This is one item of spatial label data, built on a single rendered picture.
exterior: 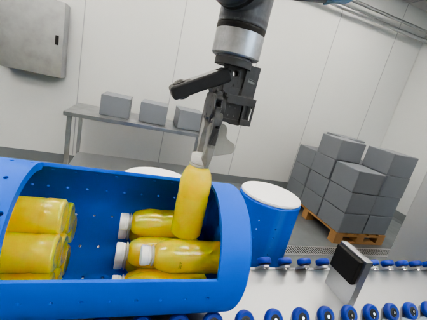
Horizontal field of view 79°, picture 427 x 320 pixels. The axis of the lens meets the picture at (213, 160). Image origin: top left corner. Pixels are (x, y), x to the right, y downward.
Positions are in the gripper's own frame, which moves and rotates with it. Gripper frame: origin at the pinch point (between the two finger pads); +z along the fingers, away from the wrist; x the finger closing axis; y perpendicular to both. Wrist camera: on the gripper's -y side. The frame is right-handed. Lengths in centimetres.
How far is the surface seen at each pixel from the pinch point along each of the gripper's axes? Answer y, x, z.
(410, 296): 81, -1, 36
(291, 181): 230, 278, 93
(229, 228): 5.7, -9.5, 10.3
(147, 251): -8.0, -5.7, 18.7
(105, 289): -14.6, -13.6, 20.2
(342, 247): 50, 3, 22
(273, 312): 22.5, -9.1, 31.4
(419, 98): 434, 295, -79
